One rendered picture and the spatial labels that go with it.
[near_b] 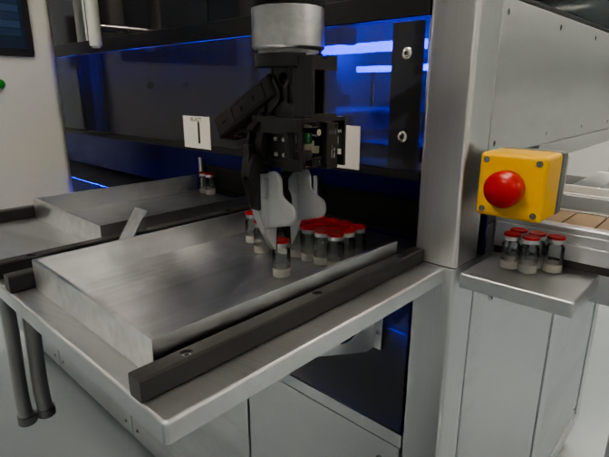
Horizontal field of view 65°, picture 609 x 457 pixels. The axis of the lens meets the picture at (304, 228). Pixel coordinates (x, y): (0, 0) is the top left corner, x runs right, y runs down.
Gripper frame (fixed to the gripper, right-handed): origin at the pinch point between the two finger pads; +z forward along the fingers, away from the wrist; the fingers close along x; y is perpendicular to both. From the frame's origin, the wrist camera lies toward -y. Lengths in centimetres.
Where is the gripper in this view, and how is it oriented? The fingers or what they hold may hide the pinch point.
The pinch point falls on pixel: (277, 234)
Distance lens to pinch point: 56.8
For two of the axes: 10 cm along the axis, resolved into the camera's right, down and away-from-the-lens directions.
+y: 7.3, 1.9, -6.6
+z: 0.0, 9.6, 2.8
